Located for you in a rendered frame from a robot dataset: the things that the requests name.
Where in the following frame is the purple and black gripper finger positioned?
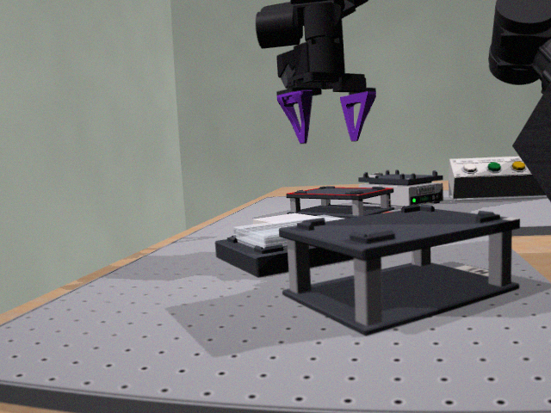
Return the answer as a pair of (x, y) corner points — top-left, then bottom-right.
(340, 91), (376, 141)
(277, 90), (313, 144)

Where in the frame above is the operator button panel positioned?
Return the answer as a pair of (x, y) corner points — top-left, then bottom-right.
(449, 157), (547, 201)

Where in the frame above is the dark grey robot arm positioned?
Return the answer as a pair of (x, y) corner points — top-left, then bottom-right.
(256, 0), (551, 93)

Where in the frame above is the white rectangular plate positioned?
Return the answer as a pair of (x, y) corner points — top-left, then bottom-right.
(253, 213), (312, 225)

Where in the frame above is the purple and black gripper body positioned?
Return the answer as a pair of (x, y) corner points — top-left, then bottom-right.
(276, 37), (376, 96)

